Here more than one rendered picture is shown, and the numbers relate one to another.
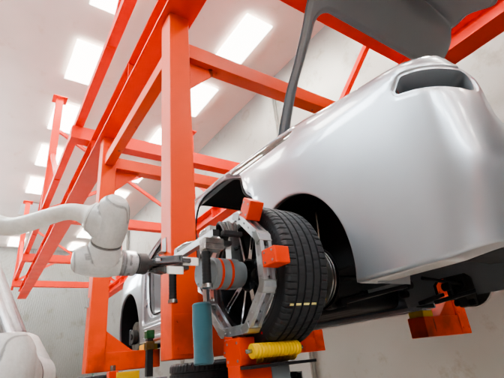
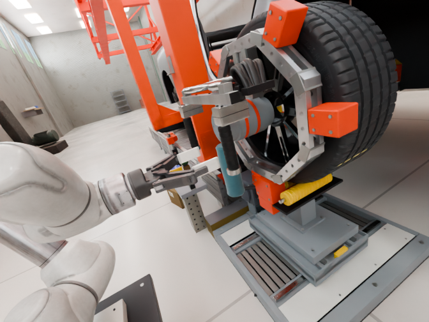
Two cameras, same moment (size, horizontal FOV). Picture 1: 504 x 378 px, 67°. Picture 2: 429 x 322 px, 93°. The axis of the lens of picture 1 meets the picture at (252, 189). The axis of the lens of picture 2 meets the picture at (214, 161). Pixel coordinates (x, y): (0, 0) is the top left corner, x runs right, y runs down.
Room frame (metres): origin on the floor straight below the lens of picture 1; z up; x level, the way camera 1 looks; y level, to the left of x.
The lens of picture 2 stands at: (0.94, 0.11, 1.03)
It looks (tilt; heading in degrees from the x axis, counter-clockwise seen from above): 22 degrees down; 16
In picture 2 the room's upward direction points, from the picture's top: 15 degrees counter-clockwise
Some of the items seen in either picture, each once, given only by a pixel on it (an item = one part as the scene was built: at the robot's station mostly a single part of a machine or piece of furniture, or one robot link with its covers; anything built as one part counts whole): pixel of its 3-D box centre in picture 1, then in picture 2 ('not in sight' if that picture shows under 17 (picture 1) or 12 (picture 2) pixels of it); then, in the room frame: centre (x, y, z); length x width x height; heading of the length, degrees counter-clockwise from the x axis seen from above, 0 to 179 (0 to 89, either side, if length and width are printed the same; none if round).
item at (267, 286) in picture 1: (234, 274); (257, 114); (1.77, 0.12, 0.85); 0.54 x 0.07 x 0.54; 36
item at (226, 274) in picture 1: (220, 274); (242, 119); (1.73, 0.18, 0.85); 0.21 x 0.14 x 0.14; 126
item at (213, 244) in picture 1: (211, 244); (230, 112); (1.51, 0.19, 0.93); 0.09 x 0.05 x 0.05; 126
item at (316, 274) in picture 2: not in sight; (300, 229); (1.89, 0.00, 0.13); 0.50 x 0.36 x 0.10; 36
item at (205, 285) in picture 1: (206, 268); (228, 148); (1.50, 0.21, 0.83); 0.04 x 0.04 x 0.16
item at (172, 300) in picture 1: (172, 286); (191, 133); (1.77, 0.41, 0.83); 0.04 x 0.04 x 0.16
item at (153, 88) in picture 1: (134, 118); not in sight; (2.96, 1.04, 2.68); 1.77 x 0.10 x 0.12; 36
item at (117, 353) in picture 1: (130, 349); (176, 110); (3.94, 1.33, 0.69); 0.52 x 0.17 x 0.35; 126
